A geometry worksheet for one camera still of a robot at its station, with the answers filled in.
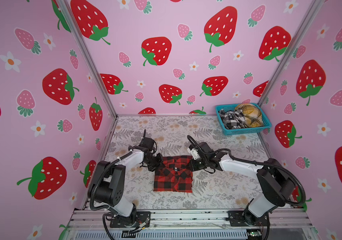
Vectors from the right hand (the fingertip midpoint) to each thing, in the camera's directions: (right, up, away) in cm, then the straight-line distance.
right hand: (185, 166), depth 86 cm
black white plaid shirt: (+35, +29, +19) cm, 49 cm away
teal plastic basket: (+59, +26, +18) cm, 67 cm away
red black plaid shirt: (-6, -5, -3) cm, 8 cm away
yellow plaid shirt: (+51, +34, +21) cm, 64 cm away
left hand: (-12, 0, +3) cm, 12 cm away
